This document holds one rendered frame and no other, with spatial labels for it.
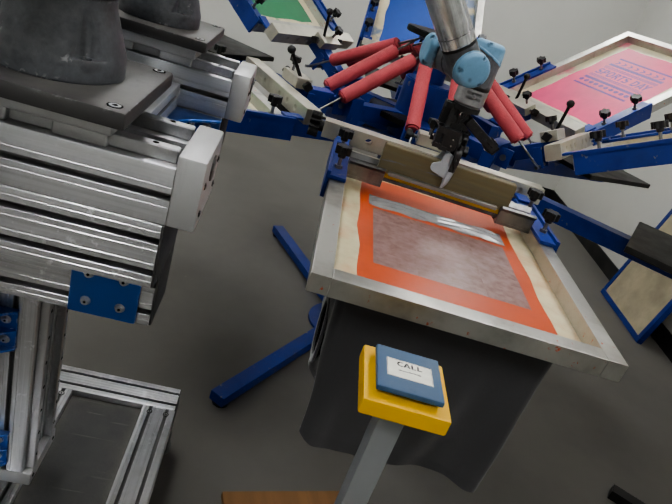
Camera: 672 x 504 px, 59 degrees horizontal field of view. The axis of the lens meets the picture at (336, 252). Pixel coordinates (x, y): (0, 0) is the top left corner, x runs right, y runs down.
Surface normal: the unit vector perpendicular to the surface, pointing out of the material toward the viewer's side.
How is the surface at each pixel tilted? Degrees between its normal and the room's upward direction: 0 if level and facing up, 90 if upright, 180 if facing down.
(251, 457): 0
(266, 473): 0
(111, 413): 0
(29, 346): 90
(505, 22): 90
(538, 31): 90
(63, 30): 73
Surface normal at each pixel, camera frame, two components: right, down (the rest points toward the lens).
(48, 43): 0.35, 0.22
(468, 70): 0.17, 0.49
